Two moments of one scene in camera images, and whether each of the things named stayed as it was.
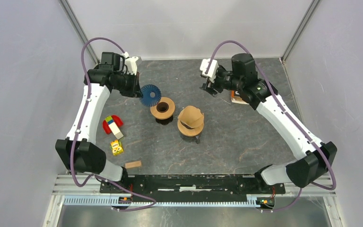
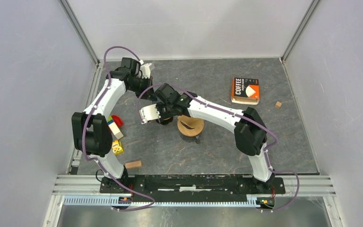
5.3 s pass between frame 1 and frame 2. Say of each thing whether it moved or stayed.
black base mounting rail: stayed
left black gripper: moved
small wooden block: stayed
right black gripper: moved
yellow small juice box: stayed
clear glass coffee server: stayed
